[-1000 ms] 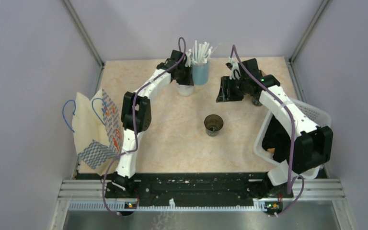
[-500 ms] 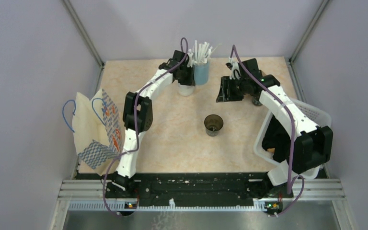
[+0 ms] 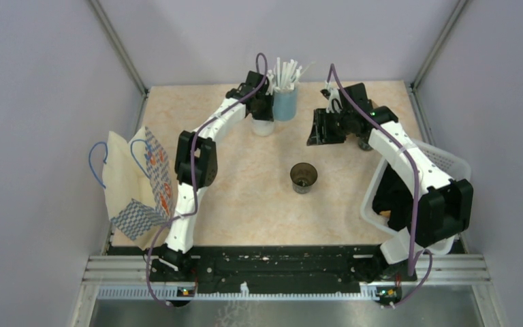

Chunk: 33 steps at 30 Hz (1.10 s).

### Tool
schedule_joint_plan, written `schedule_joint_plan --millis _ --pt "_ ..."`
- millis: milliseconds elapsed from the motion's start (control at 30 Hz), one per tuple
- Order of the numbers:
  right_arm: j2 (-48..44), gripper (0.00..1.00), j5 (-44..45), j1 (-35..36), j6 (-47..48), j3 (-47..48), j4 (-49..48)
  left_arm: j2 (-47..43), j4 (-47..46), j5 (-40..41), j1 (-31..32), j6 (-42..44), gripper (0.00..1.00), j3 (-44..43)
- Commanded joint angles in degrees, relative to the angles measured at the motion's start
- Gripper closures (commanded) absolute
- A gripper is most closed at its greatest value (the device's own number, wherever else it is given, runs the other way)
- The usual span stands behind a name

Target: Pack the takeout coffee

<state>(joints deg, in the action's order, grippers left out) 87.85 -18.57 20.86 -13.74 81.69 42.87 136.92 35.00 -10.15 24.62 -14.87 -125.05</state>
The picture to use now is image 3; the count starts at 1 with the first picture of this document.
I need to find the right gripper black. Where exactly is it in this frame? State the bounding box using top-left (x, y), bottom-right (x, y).
top-left (307, 108), bottom-right (353, 146)

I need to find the stack of white lids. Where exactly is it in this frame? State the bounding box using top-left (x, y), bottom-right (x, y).
top-left (252, 119), bottom-right (275, 137)

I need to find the single dark coffee cup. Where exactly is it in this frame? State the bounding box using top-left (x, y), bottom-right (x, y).
top-left (289, 162), bottom-right (318, 194)

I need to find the stack of black cups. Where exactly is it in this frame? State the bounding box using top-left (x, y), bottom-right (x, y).
top-left (358, 138), bottom-right (373, 151)

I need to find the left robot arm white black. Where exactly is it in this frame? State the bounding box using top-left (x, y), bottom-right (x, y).
top-left (157, 71), bottom-right (273, 282)

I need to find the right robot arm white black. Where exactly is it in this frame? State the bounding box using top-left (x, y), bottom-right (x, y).
top-left (306, 82), bottom-right (474, 281)

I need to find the patterned paper takeout bag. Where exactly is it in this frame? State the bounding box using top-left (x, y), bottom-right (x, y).
top-left (89, 125), bottom-right (175, 250)

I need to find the blue straw holder cup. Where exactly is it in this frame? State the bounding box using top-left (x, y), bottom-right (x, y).
top-left (272, 89), bottom-right (298, 121)

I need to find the bundle of white straws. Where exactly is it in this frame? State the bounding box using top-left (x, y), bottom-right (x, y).
top-left (266, 57), bottom-right (315, 94)

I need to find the black cloth in basket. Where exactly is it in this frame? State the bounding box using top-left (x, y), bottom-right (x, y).
top-left (372, 164), bottom-right (413, 231)

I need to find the white plastic basket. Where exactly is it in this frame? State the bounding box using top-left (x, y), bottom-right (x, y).
top-left (360, 139), bottom-right (471, 255)

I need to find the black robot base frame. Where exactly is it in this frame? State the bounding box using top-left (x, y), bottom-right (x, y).
top-left (108, 243), bottom-right (418, 294)

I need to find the white cable duct strip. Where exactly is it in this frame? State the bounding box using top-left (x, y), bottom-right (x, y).
top-left (97, 282), bottom-right (398, 302)

